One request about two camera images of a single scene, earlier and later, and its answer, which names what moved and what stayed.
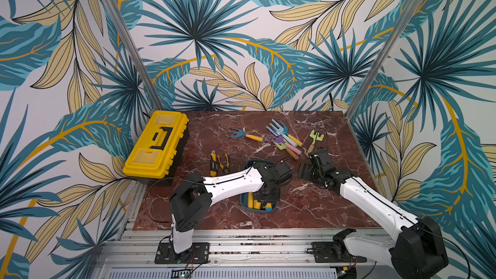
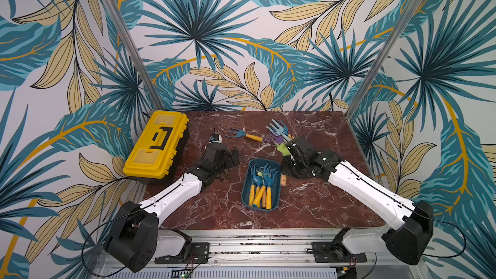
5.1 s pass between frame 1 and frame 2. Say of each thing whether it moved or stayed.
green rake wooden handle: moved
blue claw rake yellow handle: moved
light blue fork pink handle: stayed
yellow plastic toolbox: stayed
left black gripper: moved
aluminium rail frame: stayed
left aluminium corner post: stayed
